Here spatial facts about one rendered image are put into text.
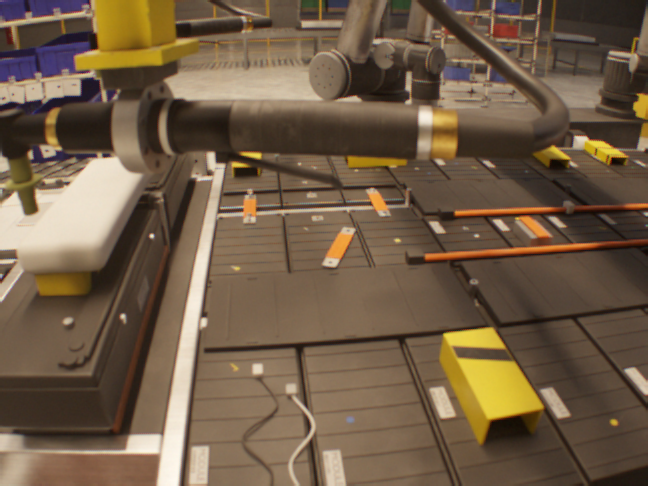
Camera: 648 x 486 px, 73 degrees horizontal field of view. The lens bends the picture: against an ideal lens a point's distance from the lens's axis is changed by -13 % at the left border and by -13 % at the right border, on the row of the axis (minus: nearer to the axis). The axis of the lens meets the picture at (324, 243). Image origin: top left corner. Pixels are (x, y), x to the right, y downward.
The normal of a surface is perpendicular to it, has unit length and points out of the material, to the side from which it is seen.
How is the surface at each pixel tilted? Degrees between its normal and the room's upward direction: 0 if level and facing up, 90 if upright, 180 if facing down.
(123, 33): 90
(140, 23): 90
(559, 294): 0
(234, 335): 0
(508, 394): 0
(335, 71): 88
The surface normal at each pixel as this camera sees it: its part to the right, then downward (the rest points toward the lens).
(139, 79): -0.13, 0.47
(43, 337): 0.00, -0.88
